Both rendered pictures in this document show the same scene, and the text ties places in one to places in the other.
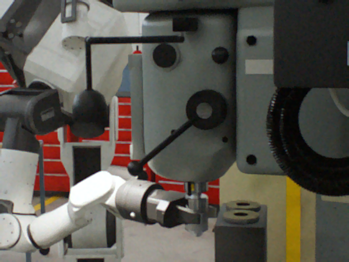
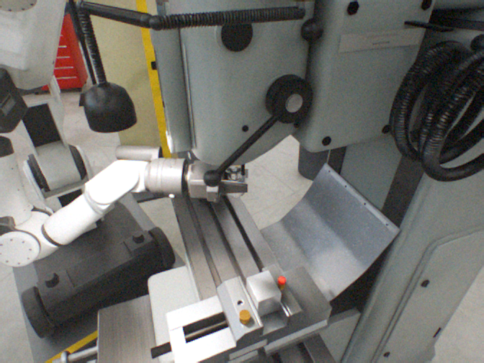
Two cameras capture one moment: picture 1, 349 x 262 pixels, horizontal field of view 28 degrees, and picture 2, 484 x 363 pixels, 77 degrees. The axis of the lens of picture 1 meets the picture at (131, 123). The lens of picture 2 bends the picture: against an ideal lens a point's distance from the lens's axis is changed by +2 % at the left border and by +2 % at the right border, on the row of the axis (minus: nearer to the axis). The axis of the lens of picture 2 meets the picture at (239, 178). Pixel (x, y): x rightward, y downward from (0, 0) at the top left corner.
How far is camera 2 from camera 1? 0.93 m
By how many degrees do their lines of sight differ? 46
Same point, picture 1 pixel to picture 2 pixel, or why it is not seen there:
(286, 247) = (157, 119)
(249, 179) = (126, 83)
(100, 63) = (48, 26)
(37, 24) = not seen: outside the picture
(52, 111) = (11, 99)
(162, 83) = (232, 72)
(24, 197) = (21, 204)
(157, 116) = (226, 114)
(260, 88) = (348, 68)
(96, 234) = (70, 176)
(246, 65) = (341, 41)
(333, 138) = not seen: hidden behind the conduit
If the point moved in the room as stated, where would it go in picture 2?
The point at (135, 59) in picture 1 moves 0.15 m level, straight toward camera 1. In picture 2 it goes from (163, 34) to (226, 55)
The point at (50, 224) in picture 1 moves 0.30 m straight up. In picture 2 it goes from (73, 225) to (9, 86)
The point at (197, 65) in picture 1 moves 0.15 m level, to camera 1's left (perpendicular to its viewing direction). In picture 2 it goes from (275, 44) to (184, 63)
